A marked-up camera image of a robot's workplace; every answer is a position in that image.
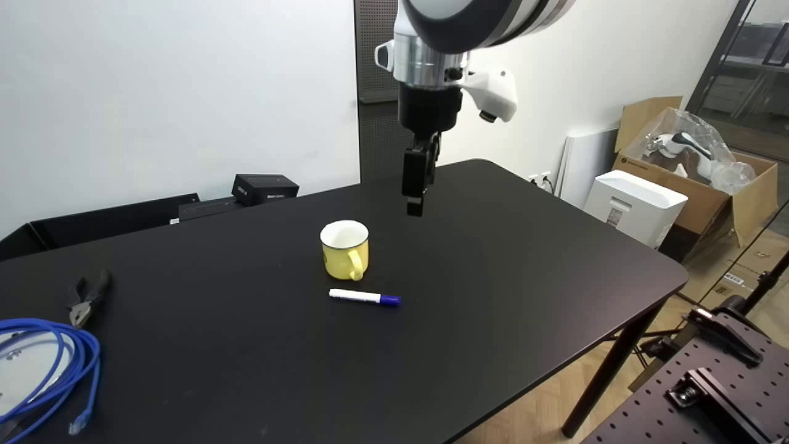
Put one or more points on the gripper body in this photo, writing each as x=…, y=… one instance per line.
x=429, y=110

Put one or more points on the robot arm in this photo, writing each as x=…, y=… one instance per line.
x=444, y=24

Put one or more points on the yellow mug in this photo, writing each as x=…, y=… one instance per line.
x=343, y=259

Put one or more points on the blue marker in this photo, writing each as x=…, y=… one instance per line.
x=363, y=297

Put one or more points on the dark perforated panel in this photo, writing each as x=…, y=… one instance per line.
x=376, y=135

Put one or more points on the white boards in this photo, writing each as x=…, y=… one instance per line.
x=582, y=163

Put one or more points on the small black box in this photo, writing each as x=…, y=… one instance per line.
x=265, y=187

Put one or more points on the white box appliance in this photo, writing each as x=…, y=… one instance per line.
x=632, y=206

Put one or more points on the flat black box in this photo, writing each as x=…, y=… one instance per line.
x=206, y=208

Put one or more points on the white device in plastic wrap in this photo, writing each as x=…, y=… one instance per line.
x=693, y=151

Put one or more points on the open cardboard box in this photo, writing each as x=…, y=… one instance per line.
x=703, y=203

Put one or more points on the flat cardboard boxes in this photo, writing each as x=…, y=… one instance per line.
x=739, y=271

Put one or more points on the black clamp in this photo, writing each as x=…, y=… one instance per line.
x=709, y=394
x=724, y=336

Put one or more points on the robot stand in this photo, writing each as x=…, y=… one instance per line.
x=653, y=413

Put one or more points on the black pliers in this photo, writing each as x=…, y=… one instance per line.
x=89, y=296

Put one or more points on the clear plastic bag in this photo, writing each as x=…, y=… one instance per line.
x=28, y=370

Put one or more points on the wall socket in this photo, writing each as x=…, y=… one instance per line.
x=541, y=179

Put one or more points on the glass door with dark frame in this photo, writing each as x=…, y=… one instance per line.
x=746, y=68

